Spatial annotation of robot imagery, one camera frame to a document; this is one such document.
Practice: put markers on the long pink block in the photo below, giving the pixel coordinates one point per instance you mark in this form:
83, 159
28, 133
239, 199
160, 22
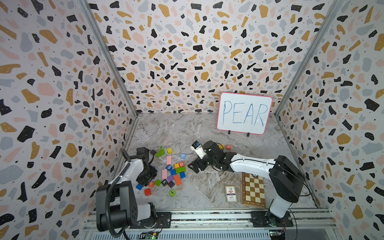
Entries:
164, 174

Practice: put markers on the long green block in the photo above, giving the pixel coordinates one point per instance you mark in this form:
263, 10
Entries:
180, 170

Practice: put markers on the small green cube block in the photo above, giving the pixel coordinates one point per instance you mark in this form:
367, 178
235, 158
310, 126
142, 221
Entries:
157, 182

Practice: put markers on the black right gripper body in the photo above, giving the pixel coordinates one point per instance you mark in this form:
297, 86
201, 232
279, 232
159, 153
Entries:
206, 160

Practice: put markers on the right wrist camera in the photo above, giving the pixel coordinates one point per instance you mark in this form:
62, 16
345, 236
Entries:
198, 149

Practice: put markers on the playing card box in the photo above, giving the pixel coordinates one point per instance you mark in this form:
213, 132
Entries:
231, 195

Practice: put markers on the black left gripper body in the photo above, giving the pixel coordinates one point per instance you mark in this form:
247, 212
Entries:
147, 176

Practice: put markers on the red cube block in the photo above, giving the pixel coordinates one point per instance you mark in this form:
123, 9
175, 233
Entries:
148, 192

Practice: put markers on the dark K letter block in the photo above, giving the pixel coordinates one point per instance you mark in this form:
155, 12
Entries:
164, 182

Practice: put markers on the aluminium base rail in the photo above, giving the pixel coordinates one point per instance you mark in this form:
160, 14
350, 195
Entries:
238, 224

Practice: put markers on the pink framed whiteboard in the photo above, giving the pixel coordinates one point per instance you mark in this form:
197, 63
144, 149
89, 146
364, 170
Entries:
243, 113

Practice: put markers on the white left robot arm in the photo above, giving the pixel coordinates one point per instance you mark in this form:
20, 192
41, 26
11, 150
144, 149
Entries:
116, 204

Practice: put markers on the wooden chessboard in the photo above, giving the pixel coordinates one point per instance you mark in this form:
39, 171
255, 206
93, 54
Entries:
253, 191

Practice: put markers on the orange R letter block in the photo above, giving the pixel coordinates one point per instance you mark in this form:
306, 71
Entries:
151, 184

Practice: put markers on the long orange block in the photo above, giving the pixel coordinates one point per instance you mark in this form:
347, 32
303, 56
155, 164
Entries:
177, 180

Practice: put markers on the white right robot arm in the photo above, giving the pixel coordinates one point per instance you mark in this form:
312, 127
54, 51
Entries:
287, 179

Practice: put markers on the green I letter block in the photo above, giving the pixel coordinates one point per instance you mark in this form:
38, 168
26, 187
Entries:
172, 193

